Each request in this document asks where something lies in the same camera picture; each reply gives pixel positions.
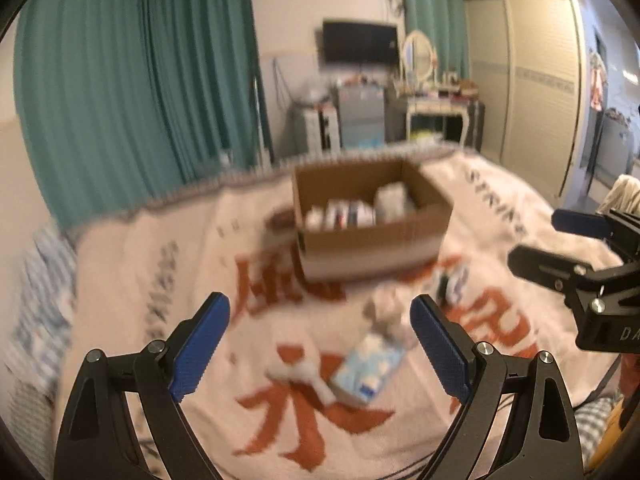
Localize white sock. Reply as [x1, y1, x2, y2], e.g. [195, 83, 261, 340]
[264, 359, 337, 404]

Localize grey white soft toy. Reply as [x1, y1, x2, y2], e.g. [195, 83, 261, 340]
[364, 287, 417, 350]

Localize white packets in box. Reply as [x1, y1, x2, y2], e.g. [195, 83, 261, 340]
[305, 184, 418, 232]

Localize cream cloth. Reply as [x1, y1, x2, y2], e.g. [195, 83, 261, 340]
[597, 174, 640, 217]

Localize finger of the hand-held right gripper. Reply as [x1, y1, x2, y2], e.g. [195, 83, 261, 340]
[507, 244, 601, 294]
[551, 207, 640, 261]

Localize brown cardboard box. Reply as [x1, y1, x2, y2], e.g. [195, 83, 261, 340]
[291, 156, 454, 282]

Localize grey small fridge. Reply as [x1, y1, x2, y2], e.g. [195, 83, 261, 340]
[334, 84, 388, 151]

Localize dark small pouch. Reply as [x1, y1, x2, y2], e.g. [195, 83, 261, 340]
[434, 264, 472, 307]

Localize grey checkered cloth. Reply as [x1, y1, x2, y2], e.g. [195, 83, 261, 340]
[575, 396, 623, 471]

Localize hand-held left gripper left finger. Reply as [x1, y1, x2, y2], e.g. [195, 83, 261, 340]
[52, 291, 232, 480]

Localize white dressing table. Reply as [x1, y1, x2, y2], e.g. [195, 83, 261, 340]
[392, 80, 486, 148]

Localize blue checkered bedsheet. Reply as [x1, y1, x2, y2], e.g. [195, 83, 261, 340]
[2, 222, 78, 461]

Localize white drawer unit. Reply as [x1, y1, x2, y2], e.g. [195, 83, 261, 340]
[302, 107, 341, 152]

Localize light blue tissue pack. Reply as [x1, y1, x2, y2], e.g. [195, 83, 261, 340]
[327, 334, 409, 407]

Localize oval vanity mirror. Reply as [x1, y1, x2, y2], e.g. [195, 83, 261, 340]
[400, 30, 437, 83]

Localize teal curtain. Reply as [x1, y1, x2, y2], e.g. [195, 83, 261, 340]
[396, 0, 472, 83]
[12, 0, 273, 221]

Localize black wall television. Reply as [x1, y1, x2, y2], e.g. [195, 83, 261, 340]
[321, 20, 400, 66]

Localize white red printed blanket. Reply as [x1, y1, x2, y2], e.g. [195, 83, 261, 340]
[52, 141, 627, 480]

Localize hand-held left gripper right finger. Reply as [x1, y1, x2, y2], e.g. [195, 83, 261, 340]
[409, 294, 586, 480]

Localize cream sliding wardrobe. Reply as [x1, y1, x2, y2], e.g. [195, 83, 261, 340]
[463, 0, 587, 201]

